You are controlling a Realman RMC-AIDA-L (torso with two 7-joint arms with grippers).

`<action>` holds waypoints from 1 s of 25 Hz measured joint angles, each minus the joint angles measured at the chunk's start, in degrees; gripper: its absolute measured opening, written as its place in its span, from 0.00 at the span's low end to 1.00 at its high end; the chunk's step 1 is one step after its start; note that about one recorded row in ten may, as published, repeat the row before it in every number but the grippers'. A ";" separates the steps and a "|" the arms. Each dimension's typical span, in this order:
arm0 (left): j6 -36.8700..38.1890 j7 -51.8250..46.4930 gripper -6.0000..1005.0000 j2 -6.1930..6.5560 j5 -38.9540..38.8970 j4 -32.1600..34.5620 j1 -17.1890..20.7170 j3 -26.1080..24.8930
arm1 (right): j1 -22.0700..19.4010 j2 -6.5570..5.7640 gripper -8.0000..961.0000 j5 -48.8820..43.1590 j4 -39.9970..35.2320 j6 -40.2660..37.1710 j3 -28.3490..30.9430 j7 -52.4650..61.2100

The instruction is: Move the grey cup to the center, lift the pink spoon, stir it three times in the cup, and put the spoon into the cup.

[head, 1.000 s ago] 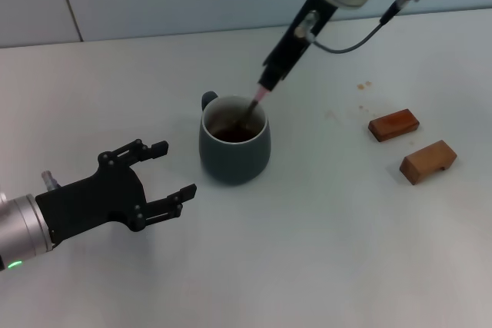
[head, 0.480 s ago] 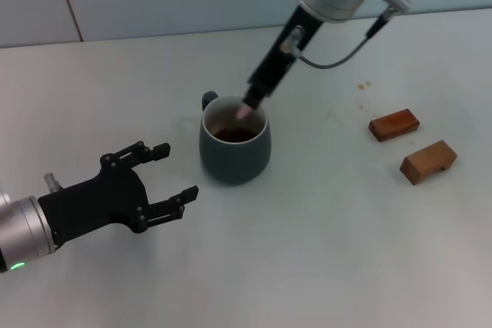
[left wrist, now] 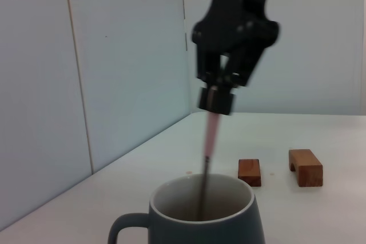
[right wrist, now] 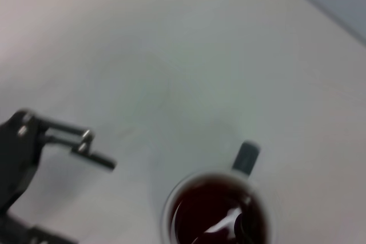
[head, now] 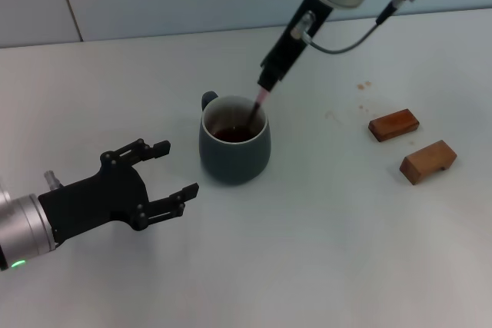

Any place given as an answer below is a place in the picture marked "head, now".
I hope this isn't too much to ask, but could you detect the light brown notched wooden block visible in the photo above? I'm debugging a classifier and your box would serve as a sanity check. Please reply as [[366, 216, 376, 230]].
[[398, 139, 458, 186]]

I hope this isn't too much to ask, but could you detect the dark grey ceramic mug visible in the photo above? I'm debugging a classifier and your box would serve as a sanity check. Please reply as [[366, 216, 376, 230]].
[[198, 91, 272, 187]]

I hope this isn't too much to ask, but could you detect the dark reddish wooden block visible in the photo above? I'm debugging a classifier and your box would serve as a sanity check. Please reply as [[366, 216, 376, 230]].
[[367, 108, 421, 144]]

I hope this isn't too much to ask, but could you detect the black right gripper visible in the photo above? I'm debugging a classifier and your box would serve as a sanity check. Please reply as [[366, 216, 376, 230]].
[[258, 0, 334, 93]]

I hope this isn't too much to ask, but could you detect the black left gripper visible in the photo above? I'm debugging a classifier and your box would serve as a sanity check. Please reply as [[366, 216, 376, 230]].
[[38, 137, 201, 245]]

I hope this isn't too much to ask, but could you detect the pink handled metal spoon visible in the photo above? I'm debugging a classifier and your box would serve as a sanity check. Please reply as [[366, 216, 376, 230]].
[[248, 88, 272, 133]]

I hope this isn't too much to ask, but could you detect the left arm cable with plug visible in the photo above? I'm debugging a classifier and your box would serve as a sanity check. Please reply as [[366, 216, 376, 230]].
[[43, 169, 65, 191]]

